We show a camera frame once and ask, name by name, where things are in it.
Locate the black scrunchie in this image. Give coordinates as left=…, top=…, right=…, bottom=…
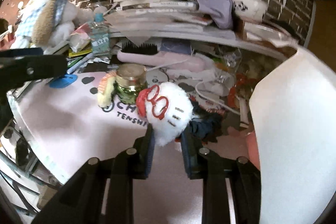
left=188, top=101, right=223, bottom=144

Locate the stack of books and papers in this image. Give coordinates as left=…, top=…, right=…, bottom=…
left=105, top=0, right=237, bottom=42

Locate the panda print ceramic bowl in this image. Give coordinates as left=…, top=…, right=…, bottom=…
left=232, top=0, right=268, bottom=22

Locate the white shelf board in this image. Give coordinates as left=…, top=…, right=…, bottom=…
left=109, top=29, right=288, bottom=61

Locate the blue flat plastic piece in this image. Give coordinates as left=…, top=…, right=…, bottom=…
left=49, top=74, right=78, bottom=89

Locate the yellow sponge puff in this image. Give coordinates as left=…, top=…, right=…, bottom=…
left=97, top=71, right=117, bottom=108

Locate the purple cloth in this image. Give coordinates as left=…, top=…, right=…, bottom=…
left=197, top=0, right=233, bottom=30

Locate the brown eared plush dog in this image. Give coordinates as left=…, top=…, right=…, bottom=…
left=10, top=0, right=78, bottom=49

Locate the clear water bottle blue label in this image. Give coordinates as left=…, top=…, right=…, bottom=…
left=89, top=13, right=110, bottom=57

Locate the brown silver box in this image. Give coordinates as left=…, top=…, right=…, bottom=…
left=239, top=21, right=298, bottom=48

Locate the pink hair brush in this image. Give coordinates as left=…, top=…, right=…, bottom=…
left=117, top=42, right=206, bottom=72

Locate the green glass jar gold lid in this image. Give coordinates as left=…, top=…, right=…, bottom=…
left=116, top=63, right=147, bottom=105

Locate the white plush with red glasses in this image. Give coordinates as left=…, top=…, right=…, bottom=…
left=135, top=82, right=194, bottom=147

